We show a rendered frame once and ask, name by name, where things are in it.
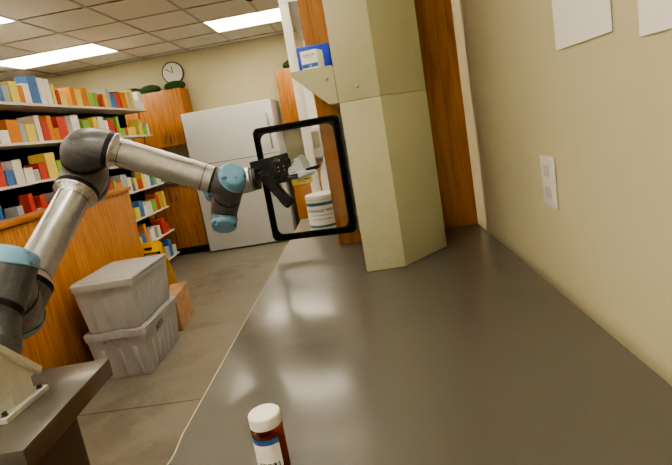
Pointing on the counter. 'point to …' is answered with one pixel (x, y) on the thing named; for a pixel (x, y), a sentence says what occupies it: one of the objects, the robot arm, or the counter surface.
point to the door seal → (342, 173)
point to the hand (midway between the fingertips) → (319, 169)
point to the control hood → (319, 83)
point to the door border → (340, 171)
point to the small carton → (312, 59)
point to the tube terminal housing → (385, 118)
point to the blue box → (316, 48)
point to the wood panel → (431, 12)
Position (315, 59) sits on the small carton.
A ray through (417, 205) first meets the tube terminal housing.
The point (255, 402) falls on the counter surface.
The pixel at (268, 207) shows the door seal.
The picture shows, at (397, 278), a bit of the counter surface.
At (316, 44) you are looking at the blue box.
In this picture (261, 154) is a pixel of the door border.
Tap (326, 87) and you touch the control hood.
